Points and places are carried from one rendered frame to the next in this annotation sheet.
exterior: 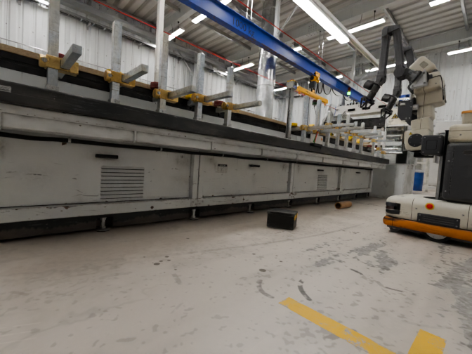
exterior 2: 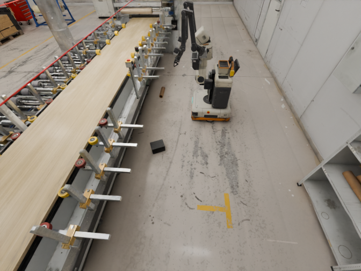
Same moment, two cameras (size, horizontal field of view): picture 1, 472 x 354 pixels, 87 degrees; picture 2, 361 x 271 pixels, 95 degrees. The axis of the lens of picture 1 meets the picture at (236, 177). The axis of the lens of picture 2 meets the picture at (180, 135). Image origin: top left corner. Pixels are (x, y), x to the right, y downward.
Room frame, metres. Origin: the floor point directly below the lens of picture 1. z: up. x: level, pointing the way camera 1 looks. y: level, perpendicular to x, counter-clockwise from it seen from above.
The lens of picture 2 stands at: (0.41, 0.37, 2.08)
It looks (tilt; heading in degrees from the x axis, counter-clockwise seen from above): 49 degrees down; 320
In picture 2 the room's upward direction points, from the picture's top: 2 degrees counter-clockwise
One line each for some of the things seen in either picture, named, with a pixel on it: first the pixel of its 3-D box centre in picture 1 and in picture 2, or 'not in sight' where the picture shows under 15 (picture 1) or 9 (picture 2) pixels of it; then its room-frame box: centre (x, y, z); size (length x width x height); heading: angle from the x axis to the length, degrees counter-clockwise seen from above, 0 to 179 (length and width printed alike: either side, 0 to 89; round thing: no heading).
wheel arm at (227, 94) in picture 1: (208, 99); (115, 144); (1.58, 0.21, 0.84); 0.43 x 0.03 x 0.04; 44
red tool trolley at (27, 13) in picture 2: not in sight; (21, 12); (11.26, -0.28, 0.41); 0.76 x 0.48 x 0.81; 141
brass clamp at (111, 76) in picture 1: (119, 79); (86, 198); (1.26, 0.61, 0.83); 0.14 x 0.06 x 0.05; 134
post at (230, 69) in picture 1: (228, 101); (116, 126); (1.76, 0.09, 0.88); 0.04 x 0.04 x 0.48; 44
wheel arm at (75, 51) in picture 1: (65, 64); (78, 234); (1.07, 0.75, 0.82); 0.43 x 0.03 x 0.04; 44
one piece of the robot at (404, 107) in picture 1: (410, 109); (196, 58); (2.10, -1.42, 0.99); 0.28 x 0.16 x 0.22; 133
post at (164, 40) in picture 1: (162, 77); (95, 167); (1.42, 0.45, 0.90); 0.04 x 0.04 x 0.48; 44
